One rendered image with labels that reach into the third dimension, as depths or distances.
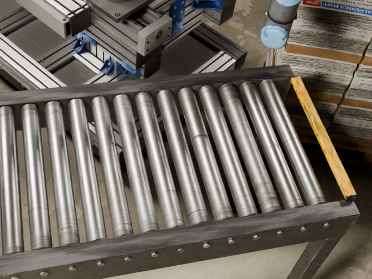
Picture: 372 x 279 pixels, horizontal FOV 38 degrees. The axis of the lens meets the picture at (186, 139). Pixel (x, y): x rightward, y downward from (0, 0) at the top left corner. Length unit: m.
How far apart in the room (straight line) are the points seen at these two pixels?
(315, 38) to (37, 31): 1.30
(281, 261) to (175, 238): 1.00
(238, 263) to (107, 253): 1.00
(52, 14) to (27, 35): 0.72
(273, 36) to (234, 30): 1.56
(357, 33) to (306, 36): 0.18
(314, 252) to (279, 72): 0.56
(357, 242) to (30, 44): 1.68
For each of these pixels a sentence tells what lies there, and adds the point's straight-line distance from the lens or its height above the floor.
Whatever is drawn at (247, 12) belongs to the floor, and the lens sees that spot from 3.21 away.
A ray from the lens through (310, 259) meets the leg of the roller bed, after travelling 1.69.
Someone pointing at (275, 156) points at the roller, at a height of 0.80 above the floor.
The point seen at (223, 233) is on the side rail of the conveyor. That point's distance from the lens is 1.36.
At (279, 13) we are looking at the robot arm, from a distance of 1.50.
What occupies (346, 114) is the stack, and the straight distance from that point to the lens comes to 2.37.
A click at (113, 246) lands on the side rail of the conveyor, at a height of 0.80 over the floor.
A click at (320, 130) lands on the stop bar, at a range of 1.59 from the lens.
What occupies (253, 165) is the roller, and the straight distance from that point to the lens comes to 1.49.
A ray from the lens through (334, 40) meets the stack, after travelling 2.08.
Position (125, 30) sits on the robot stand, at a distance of 1.87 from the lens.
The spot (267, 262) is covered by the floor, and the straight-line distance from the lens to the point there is 2.26.
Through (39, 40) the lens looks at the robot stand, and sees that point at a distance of 2.63.
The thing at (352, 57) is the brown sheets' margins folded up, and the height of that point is 0.63.
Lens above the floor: 1.99
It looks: 52 degrees down
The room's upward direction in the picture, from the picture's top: 10 degrees clockwise
